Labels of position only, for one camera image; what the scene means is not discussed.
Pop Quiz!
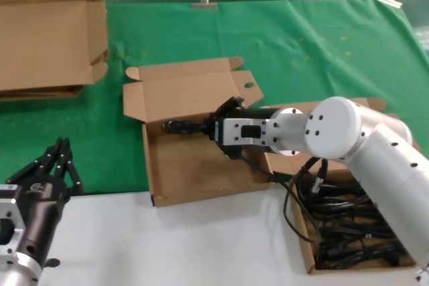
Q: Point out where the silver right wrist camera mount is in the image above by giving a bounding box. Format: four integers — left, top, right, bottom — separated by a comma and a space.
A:
217, 117, 269, 149

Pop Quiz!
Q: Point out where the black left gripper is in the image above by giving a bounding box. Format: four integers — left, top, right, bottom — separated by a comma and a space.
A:
5, 137, 84, 263

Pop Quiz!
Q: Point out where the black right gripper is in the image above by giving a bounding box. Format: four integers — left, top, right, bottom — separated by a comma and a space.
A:
204, 96, 282, 161

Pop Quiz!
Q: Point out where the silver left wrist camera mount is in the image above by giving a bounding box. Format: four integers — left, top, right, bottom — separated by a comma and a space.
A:
0, 184, 26, 263

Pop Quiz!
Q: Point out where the large open cardboard box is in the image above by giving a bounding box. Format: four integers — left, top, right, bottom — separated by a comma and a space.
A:
0, 0, 110, 92

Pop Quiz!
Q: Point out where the green tablecloth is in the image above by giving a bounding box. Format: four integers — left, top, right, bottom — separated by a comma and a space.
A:
0, 0, 429, 196

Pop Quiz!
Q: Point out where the black power cable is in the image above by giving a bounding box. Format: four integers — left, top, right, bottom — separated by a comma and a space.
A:
316, 222, 400, 250
314, 245, 416, 270
311, 198, 379, 223
162, 117, 210, 135
301, 182, 369, 204

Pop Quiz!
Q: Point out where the open brown cardboard mailer box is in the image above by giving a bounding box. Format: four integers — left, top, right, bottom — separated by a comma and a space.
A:
123, 56, 274, 208
257, 97, 422, 275

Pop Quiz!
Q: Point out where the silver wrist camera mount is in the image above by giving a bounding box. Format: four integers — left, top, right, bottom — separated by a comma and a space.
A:
217, 117, 269, 149
0, 184, 26, 263

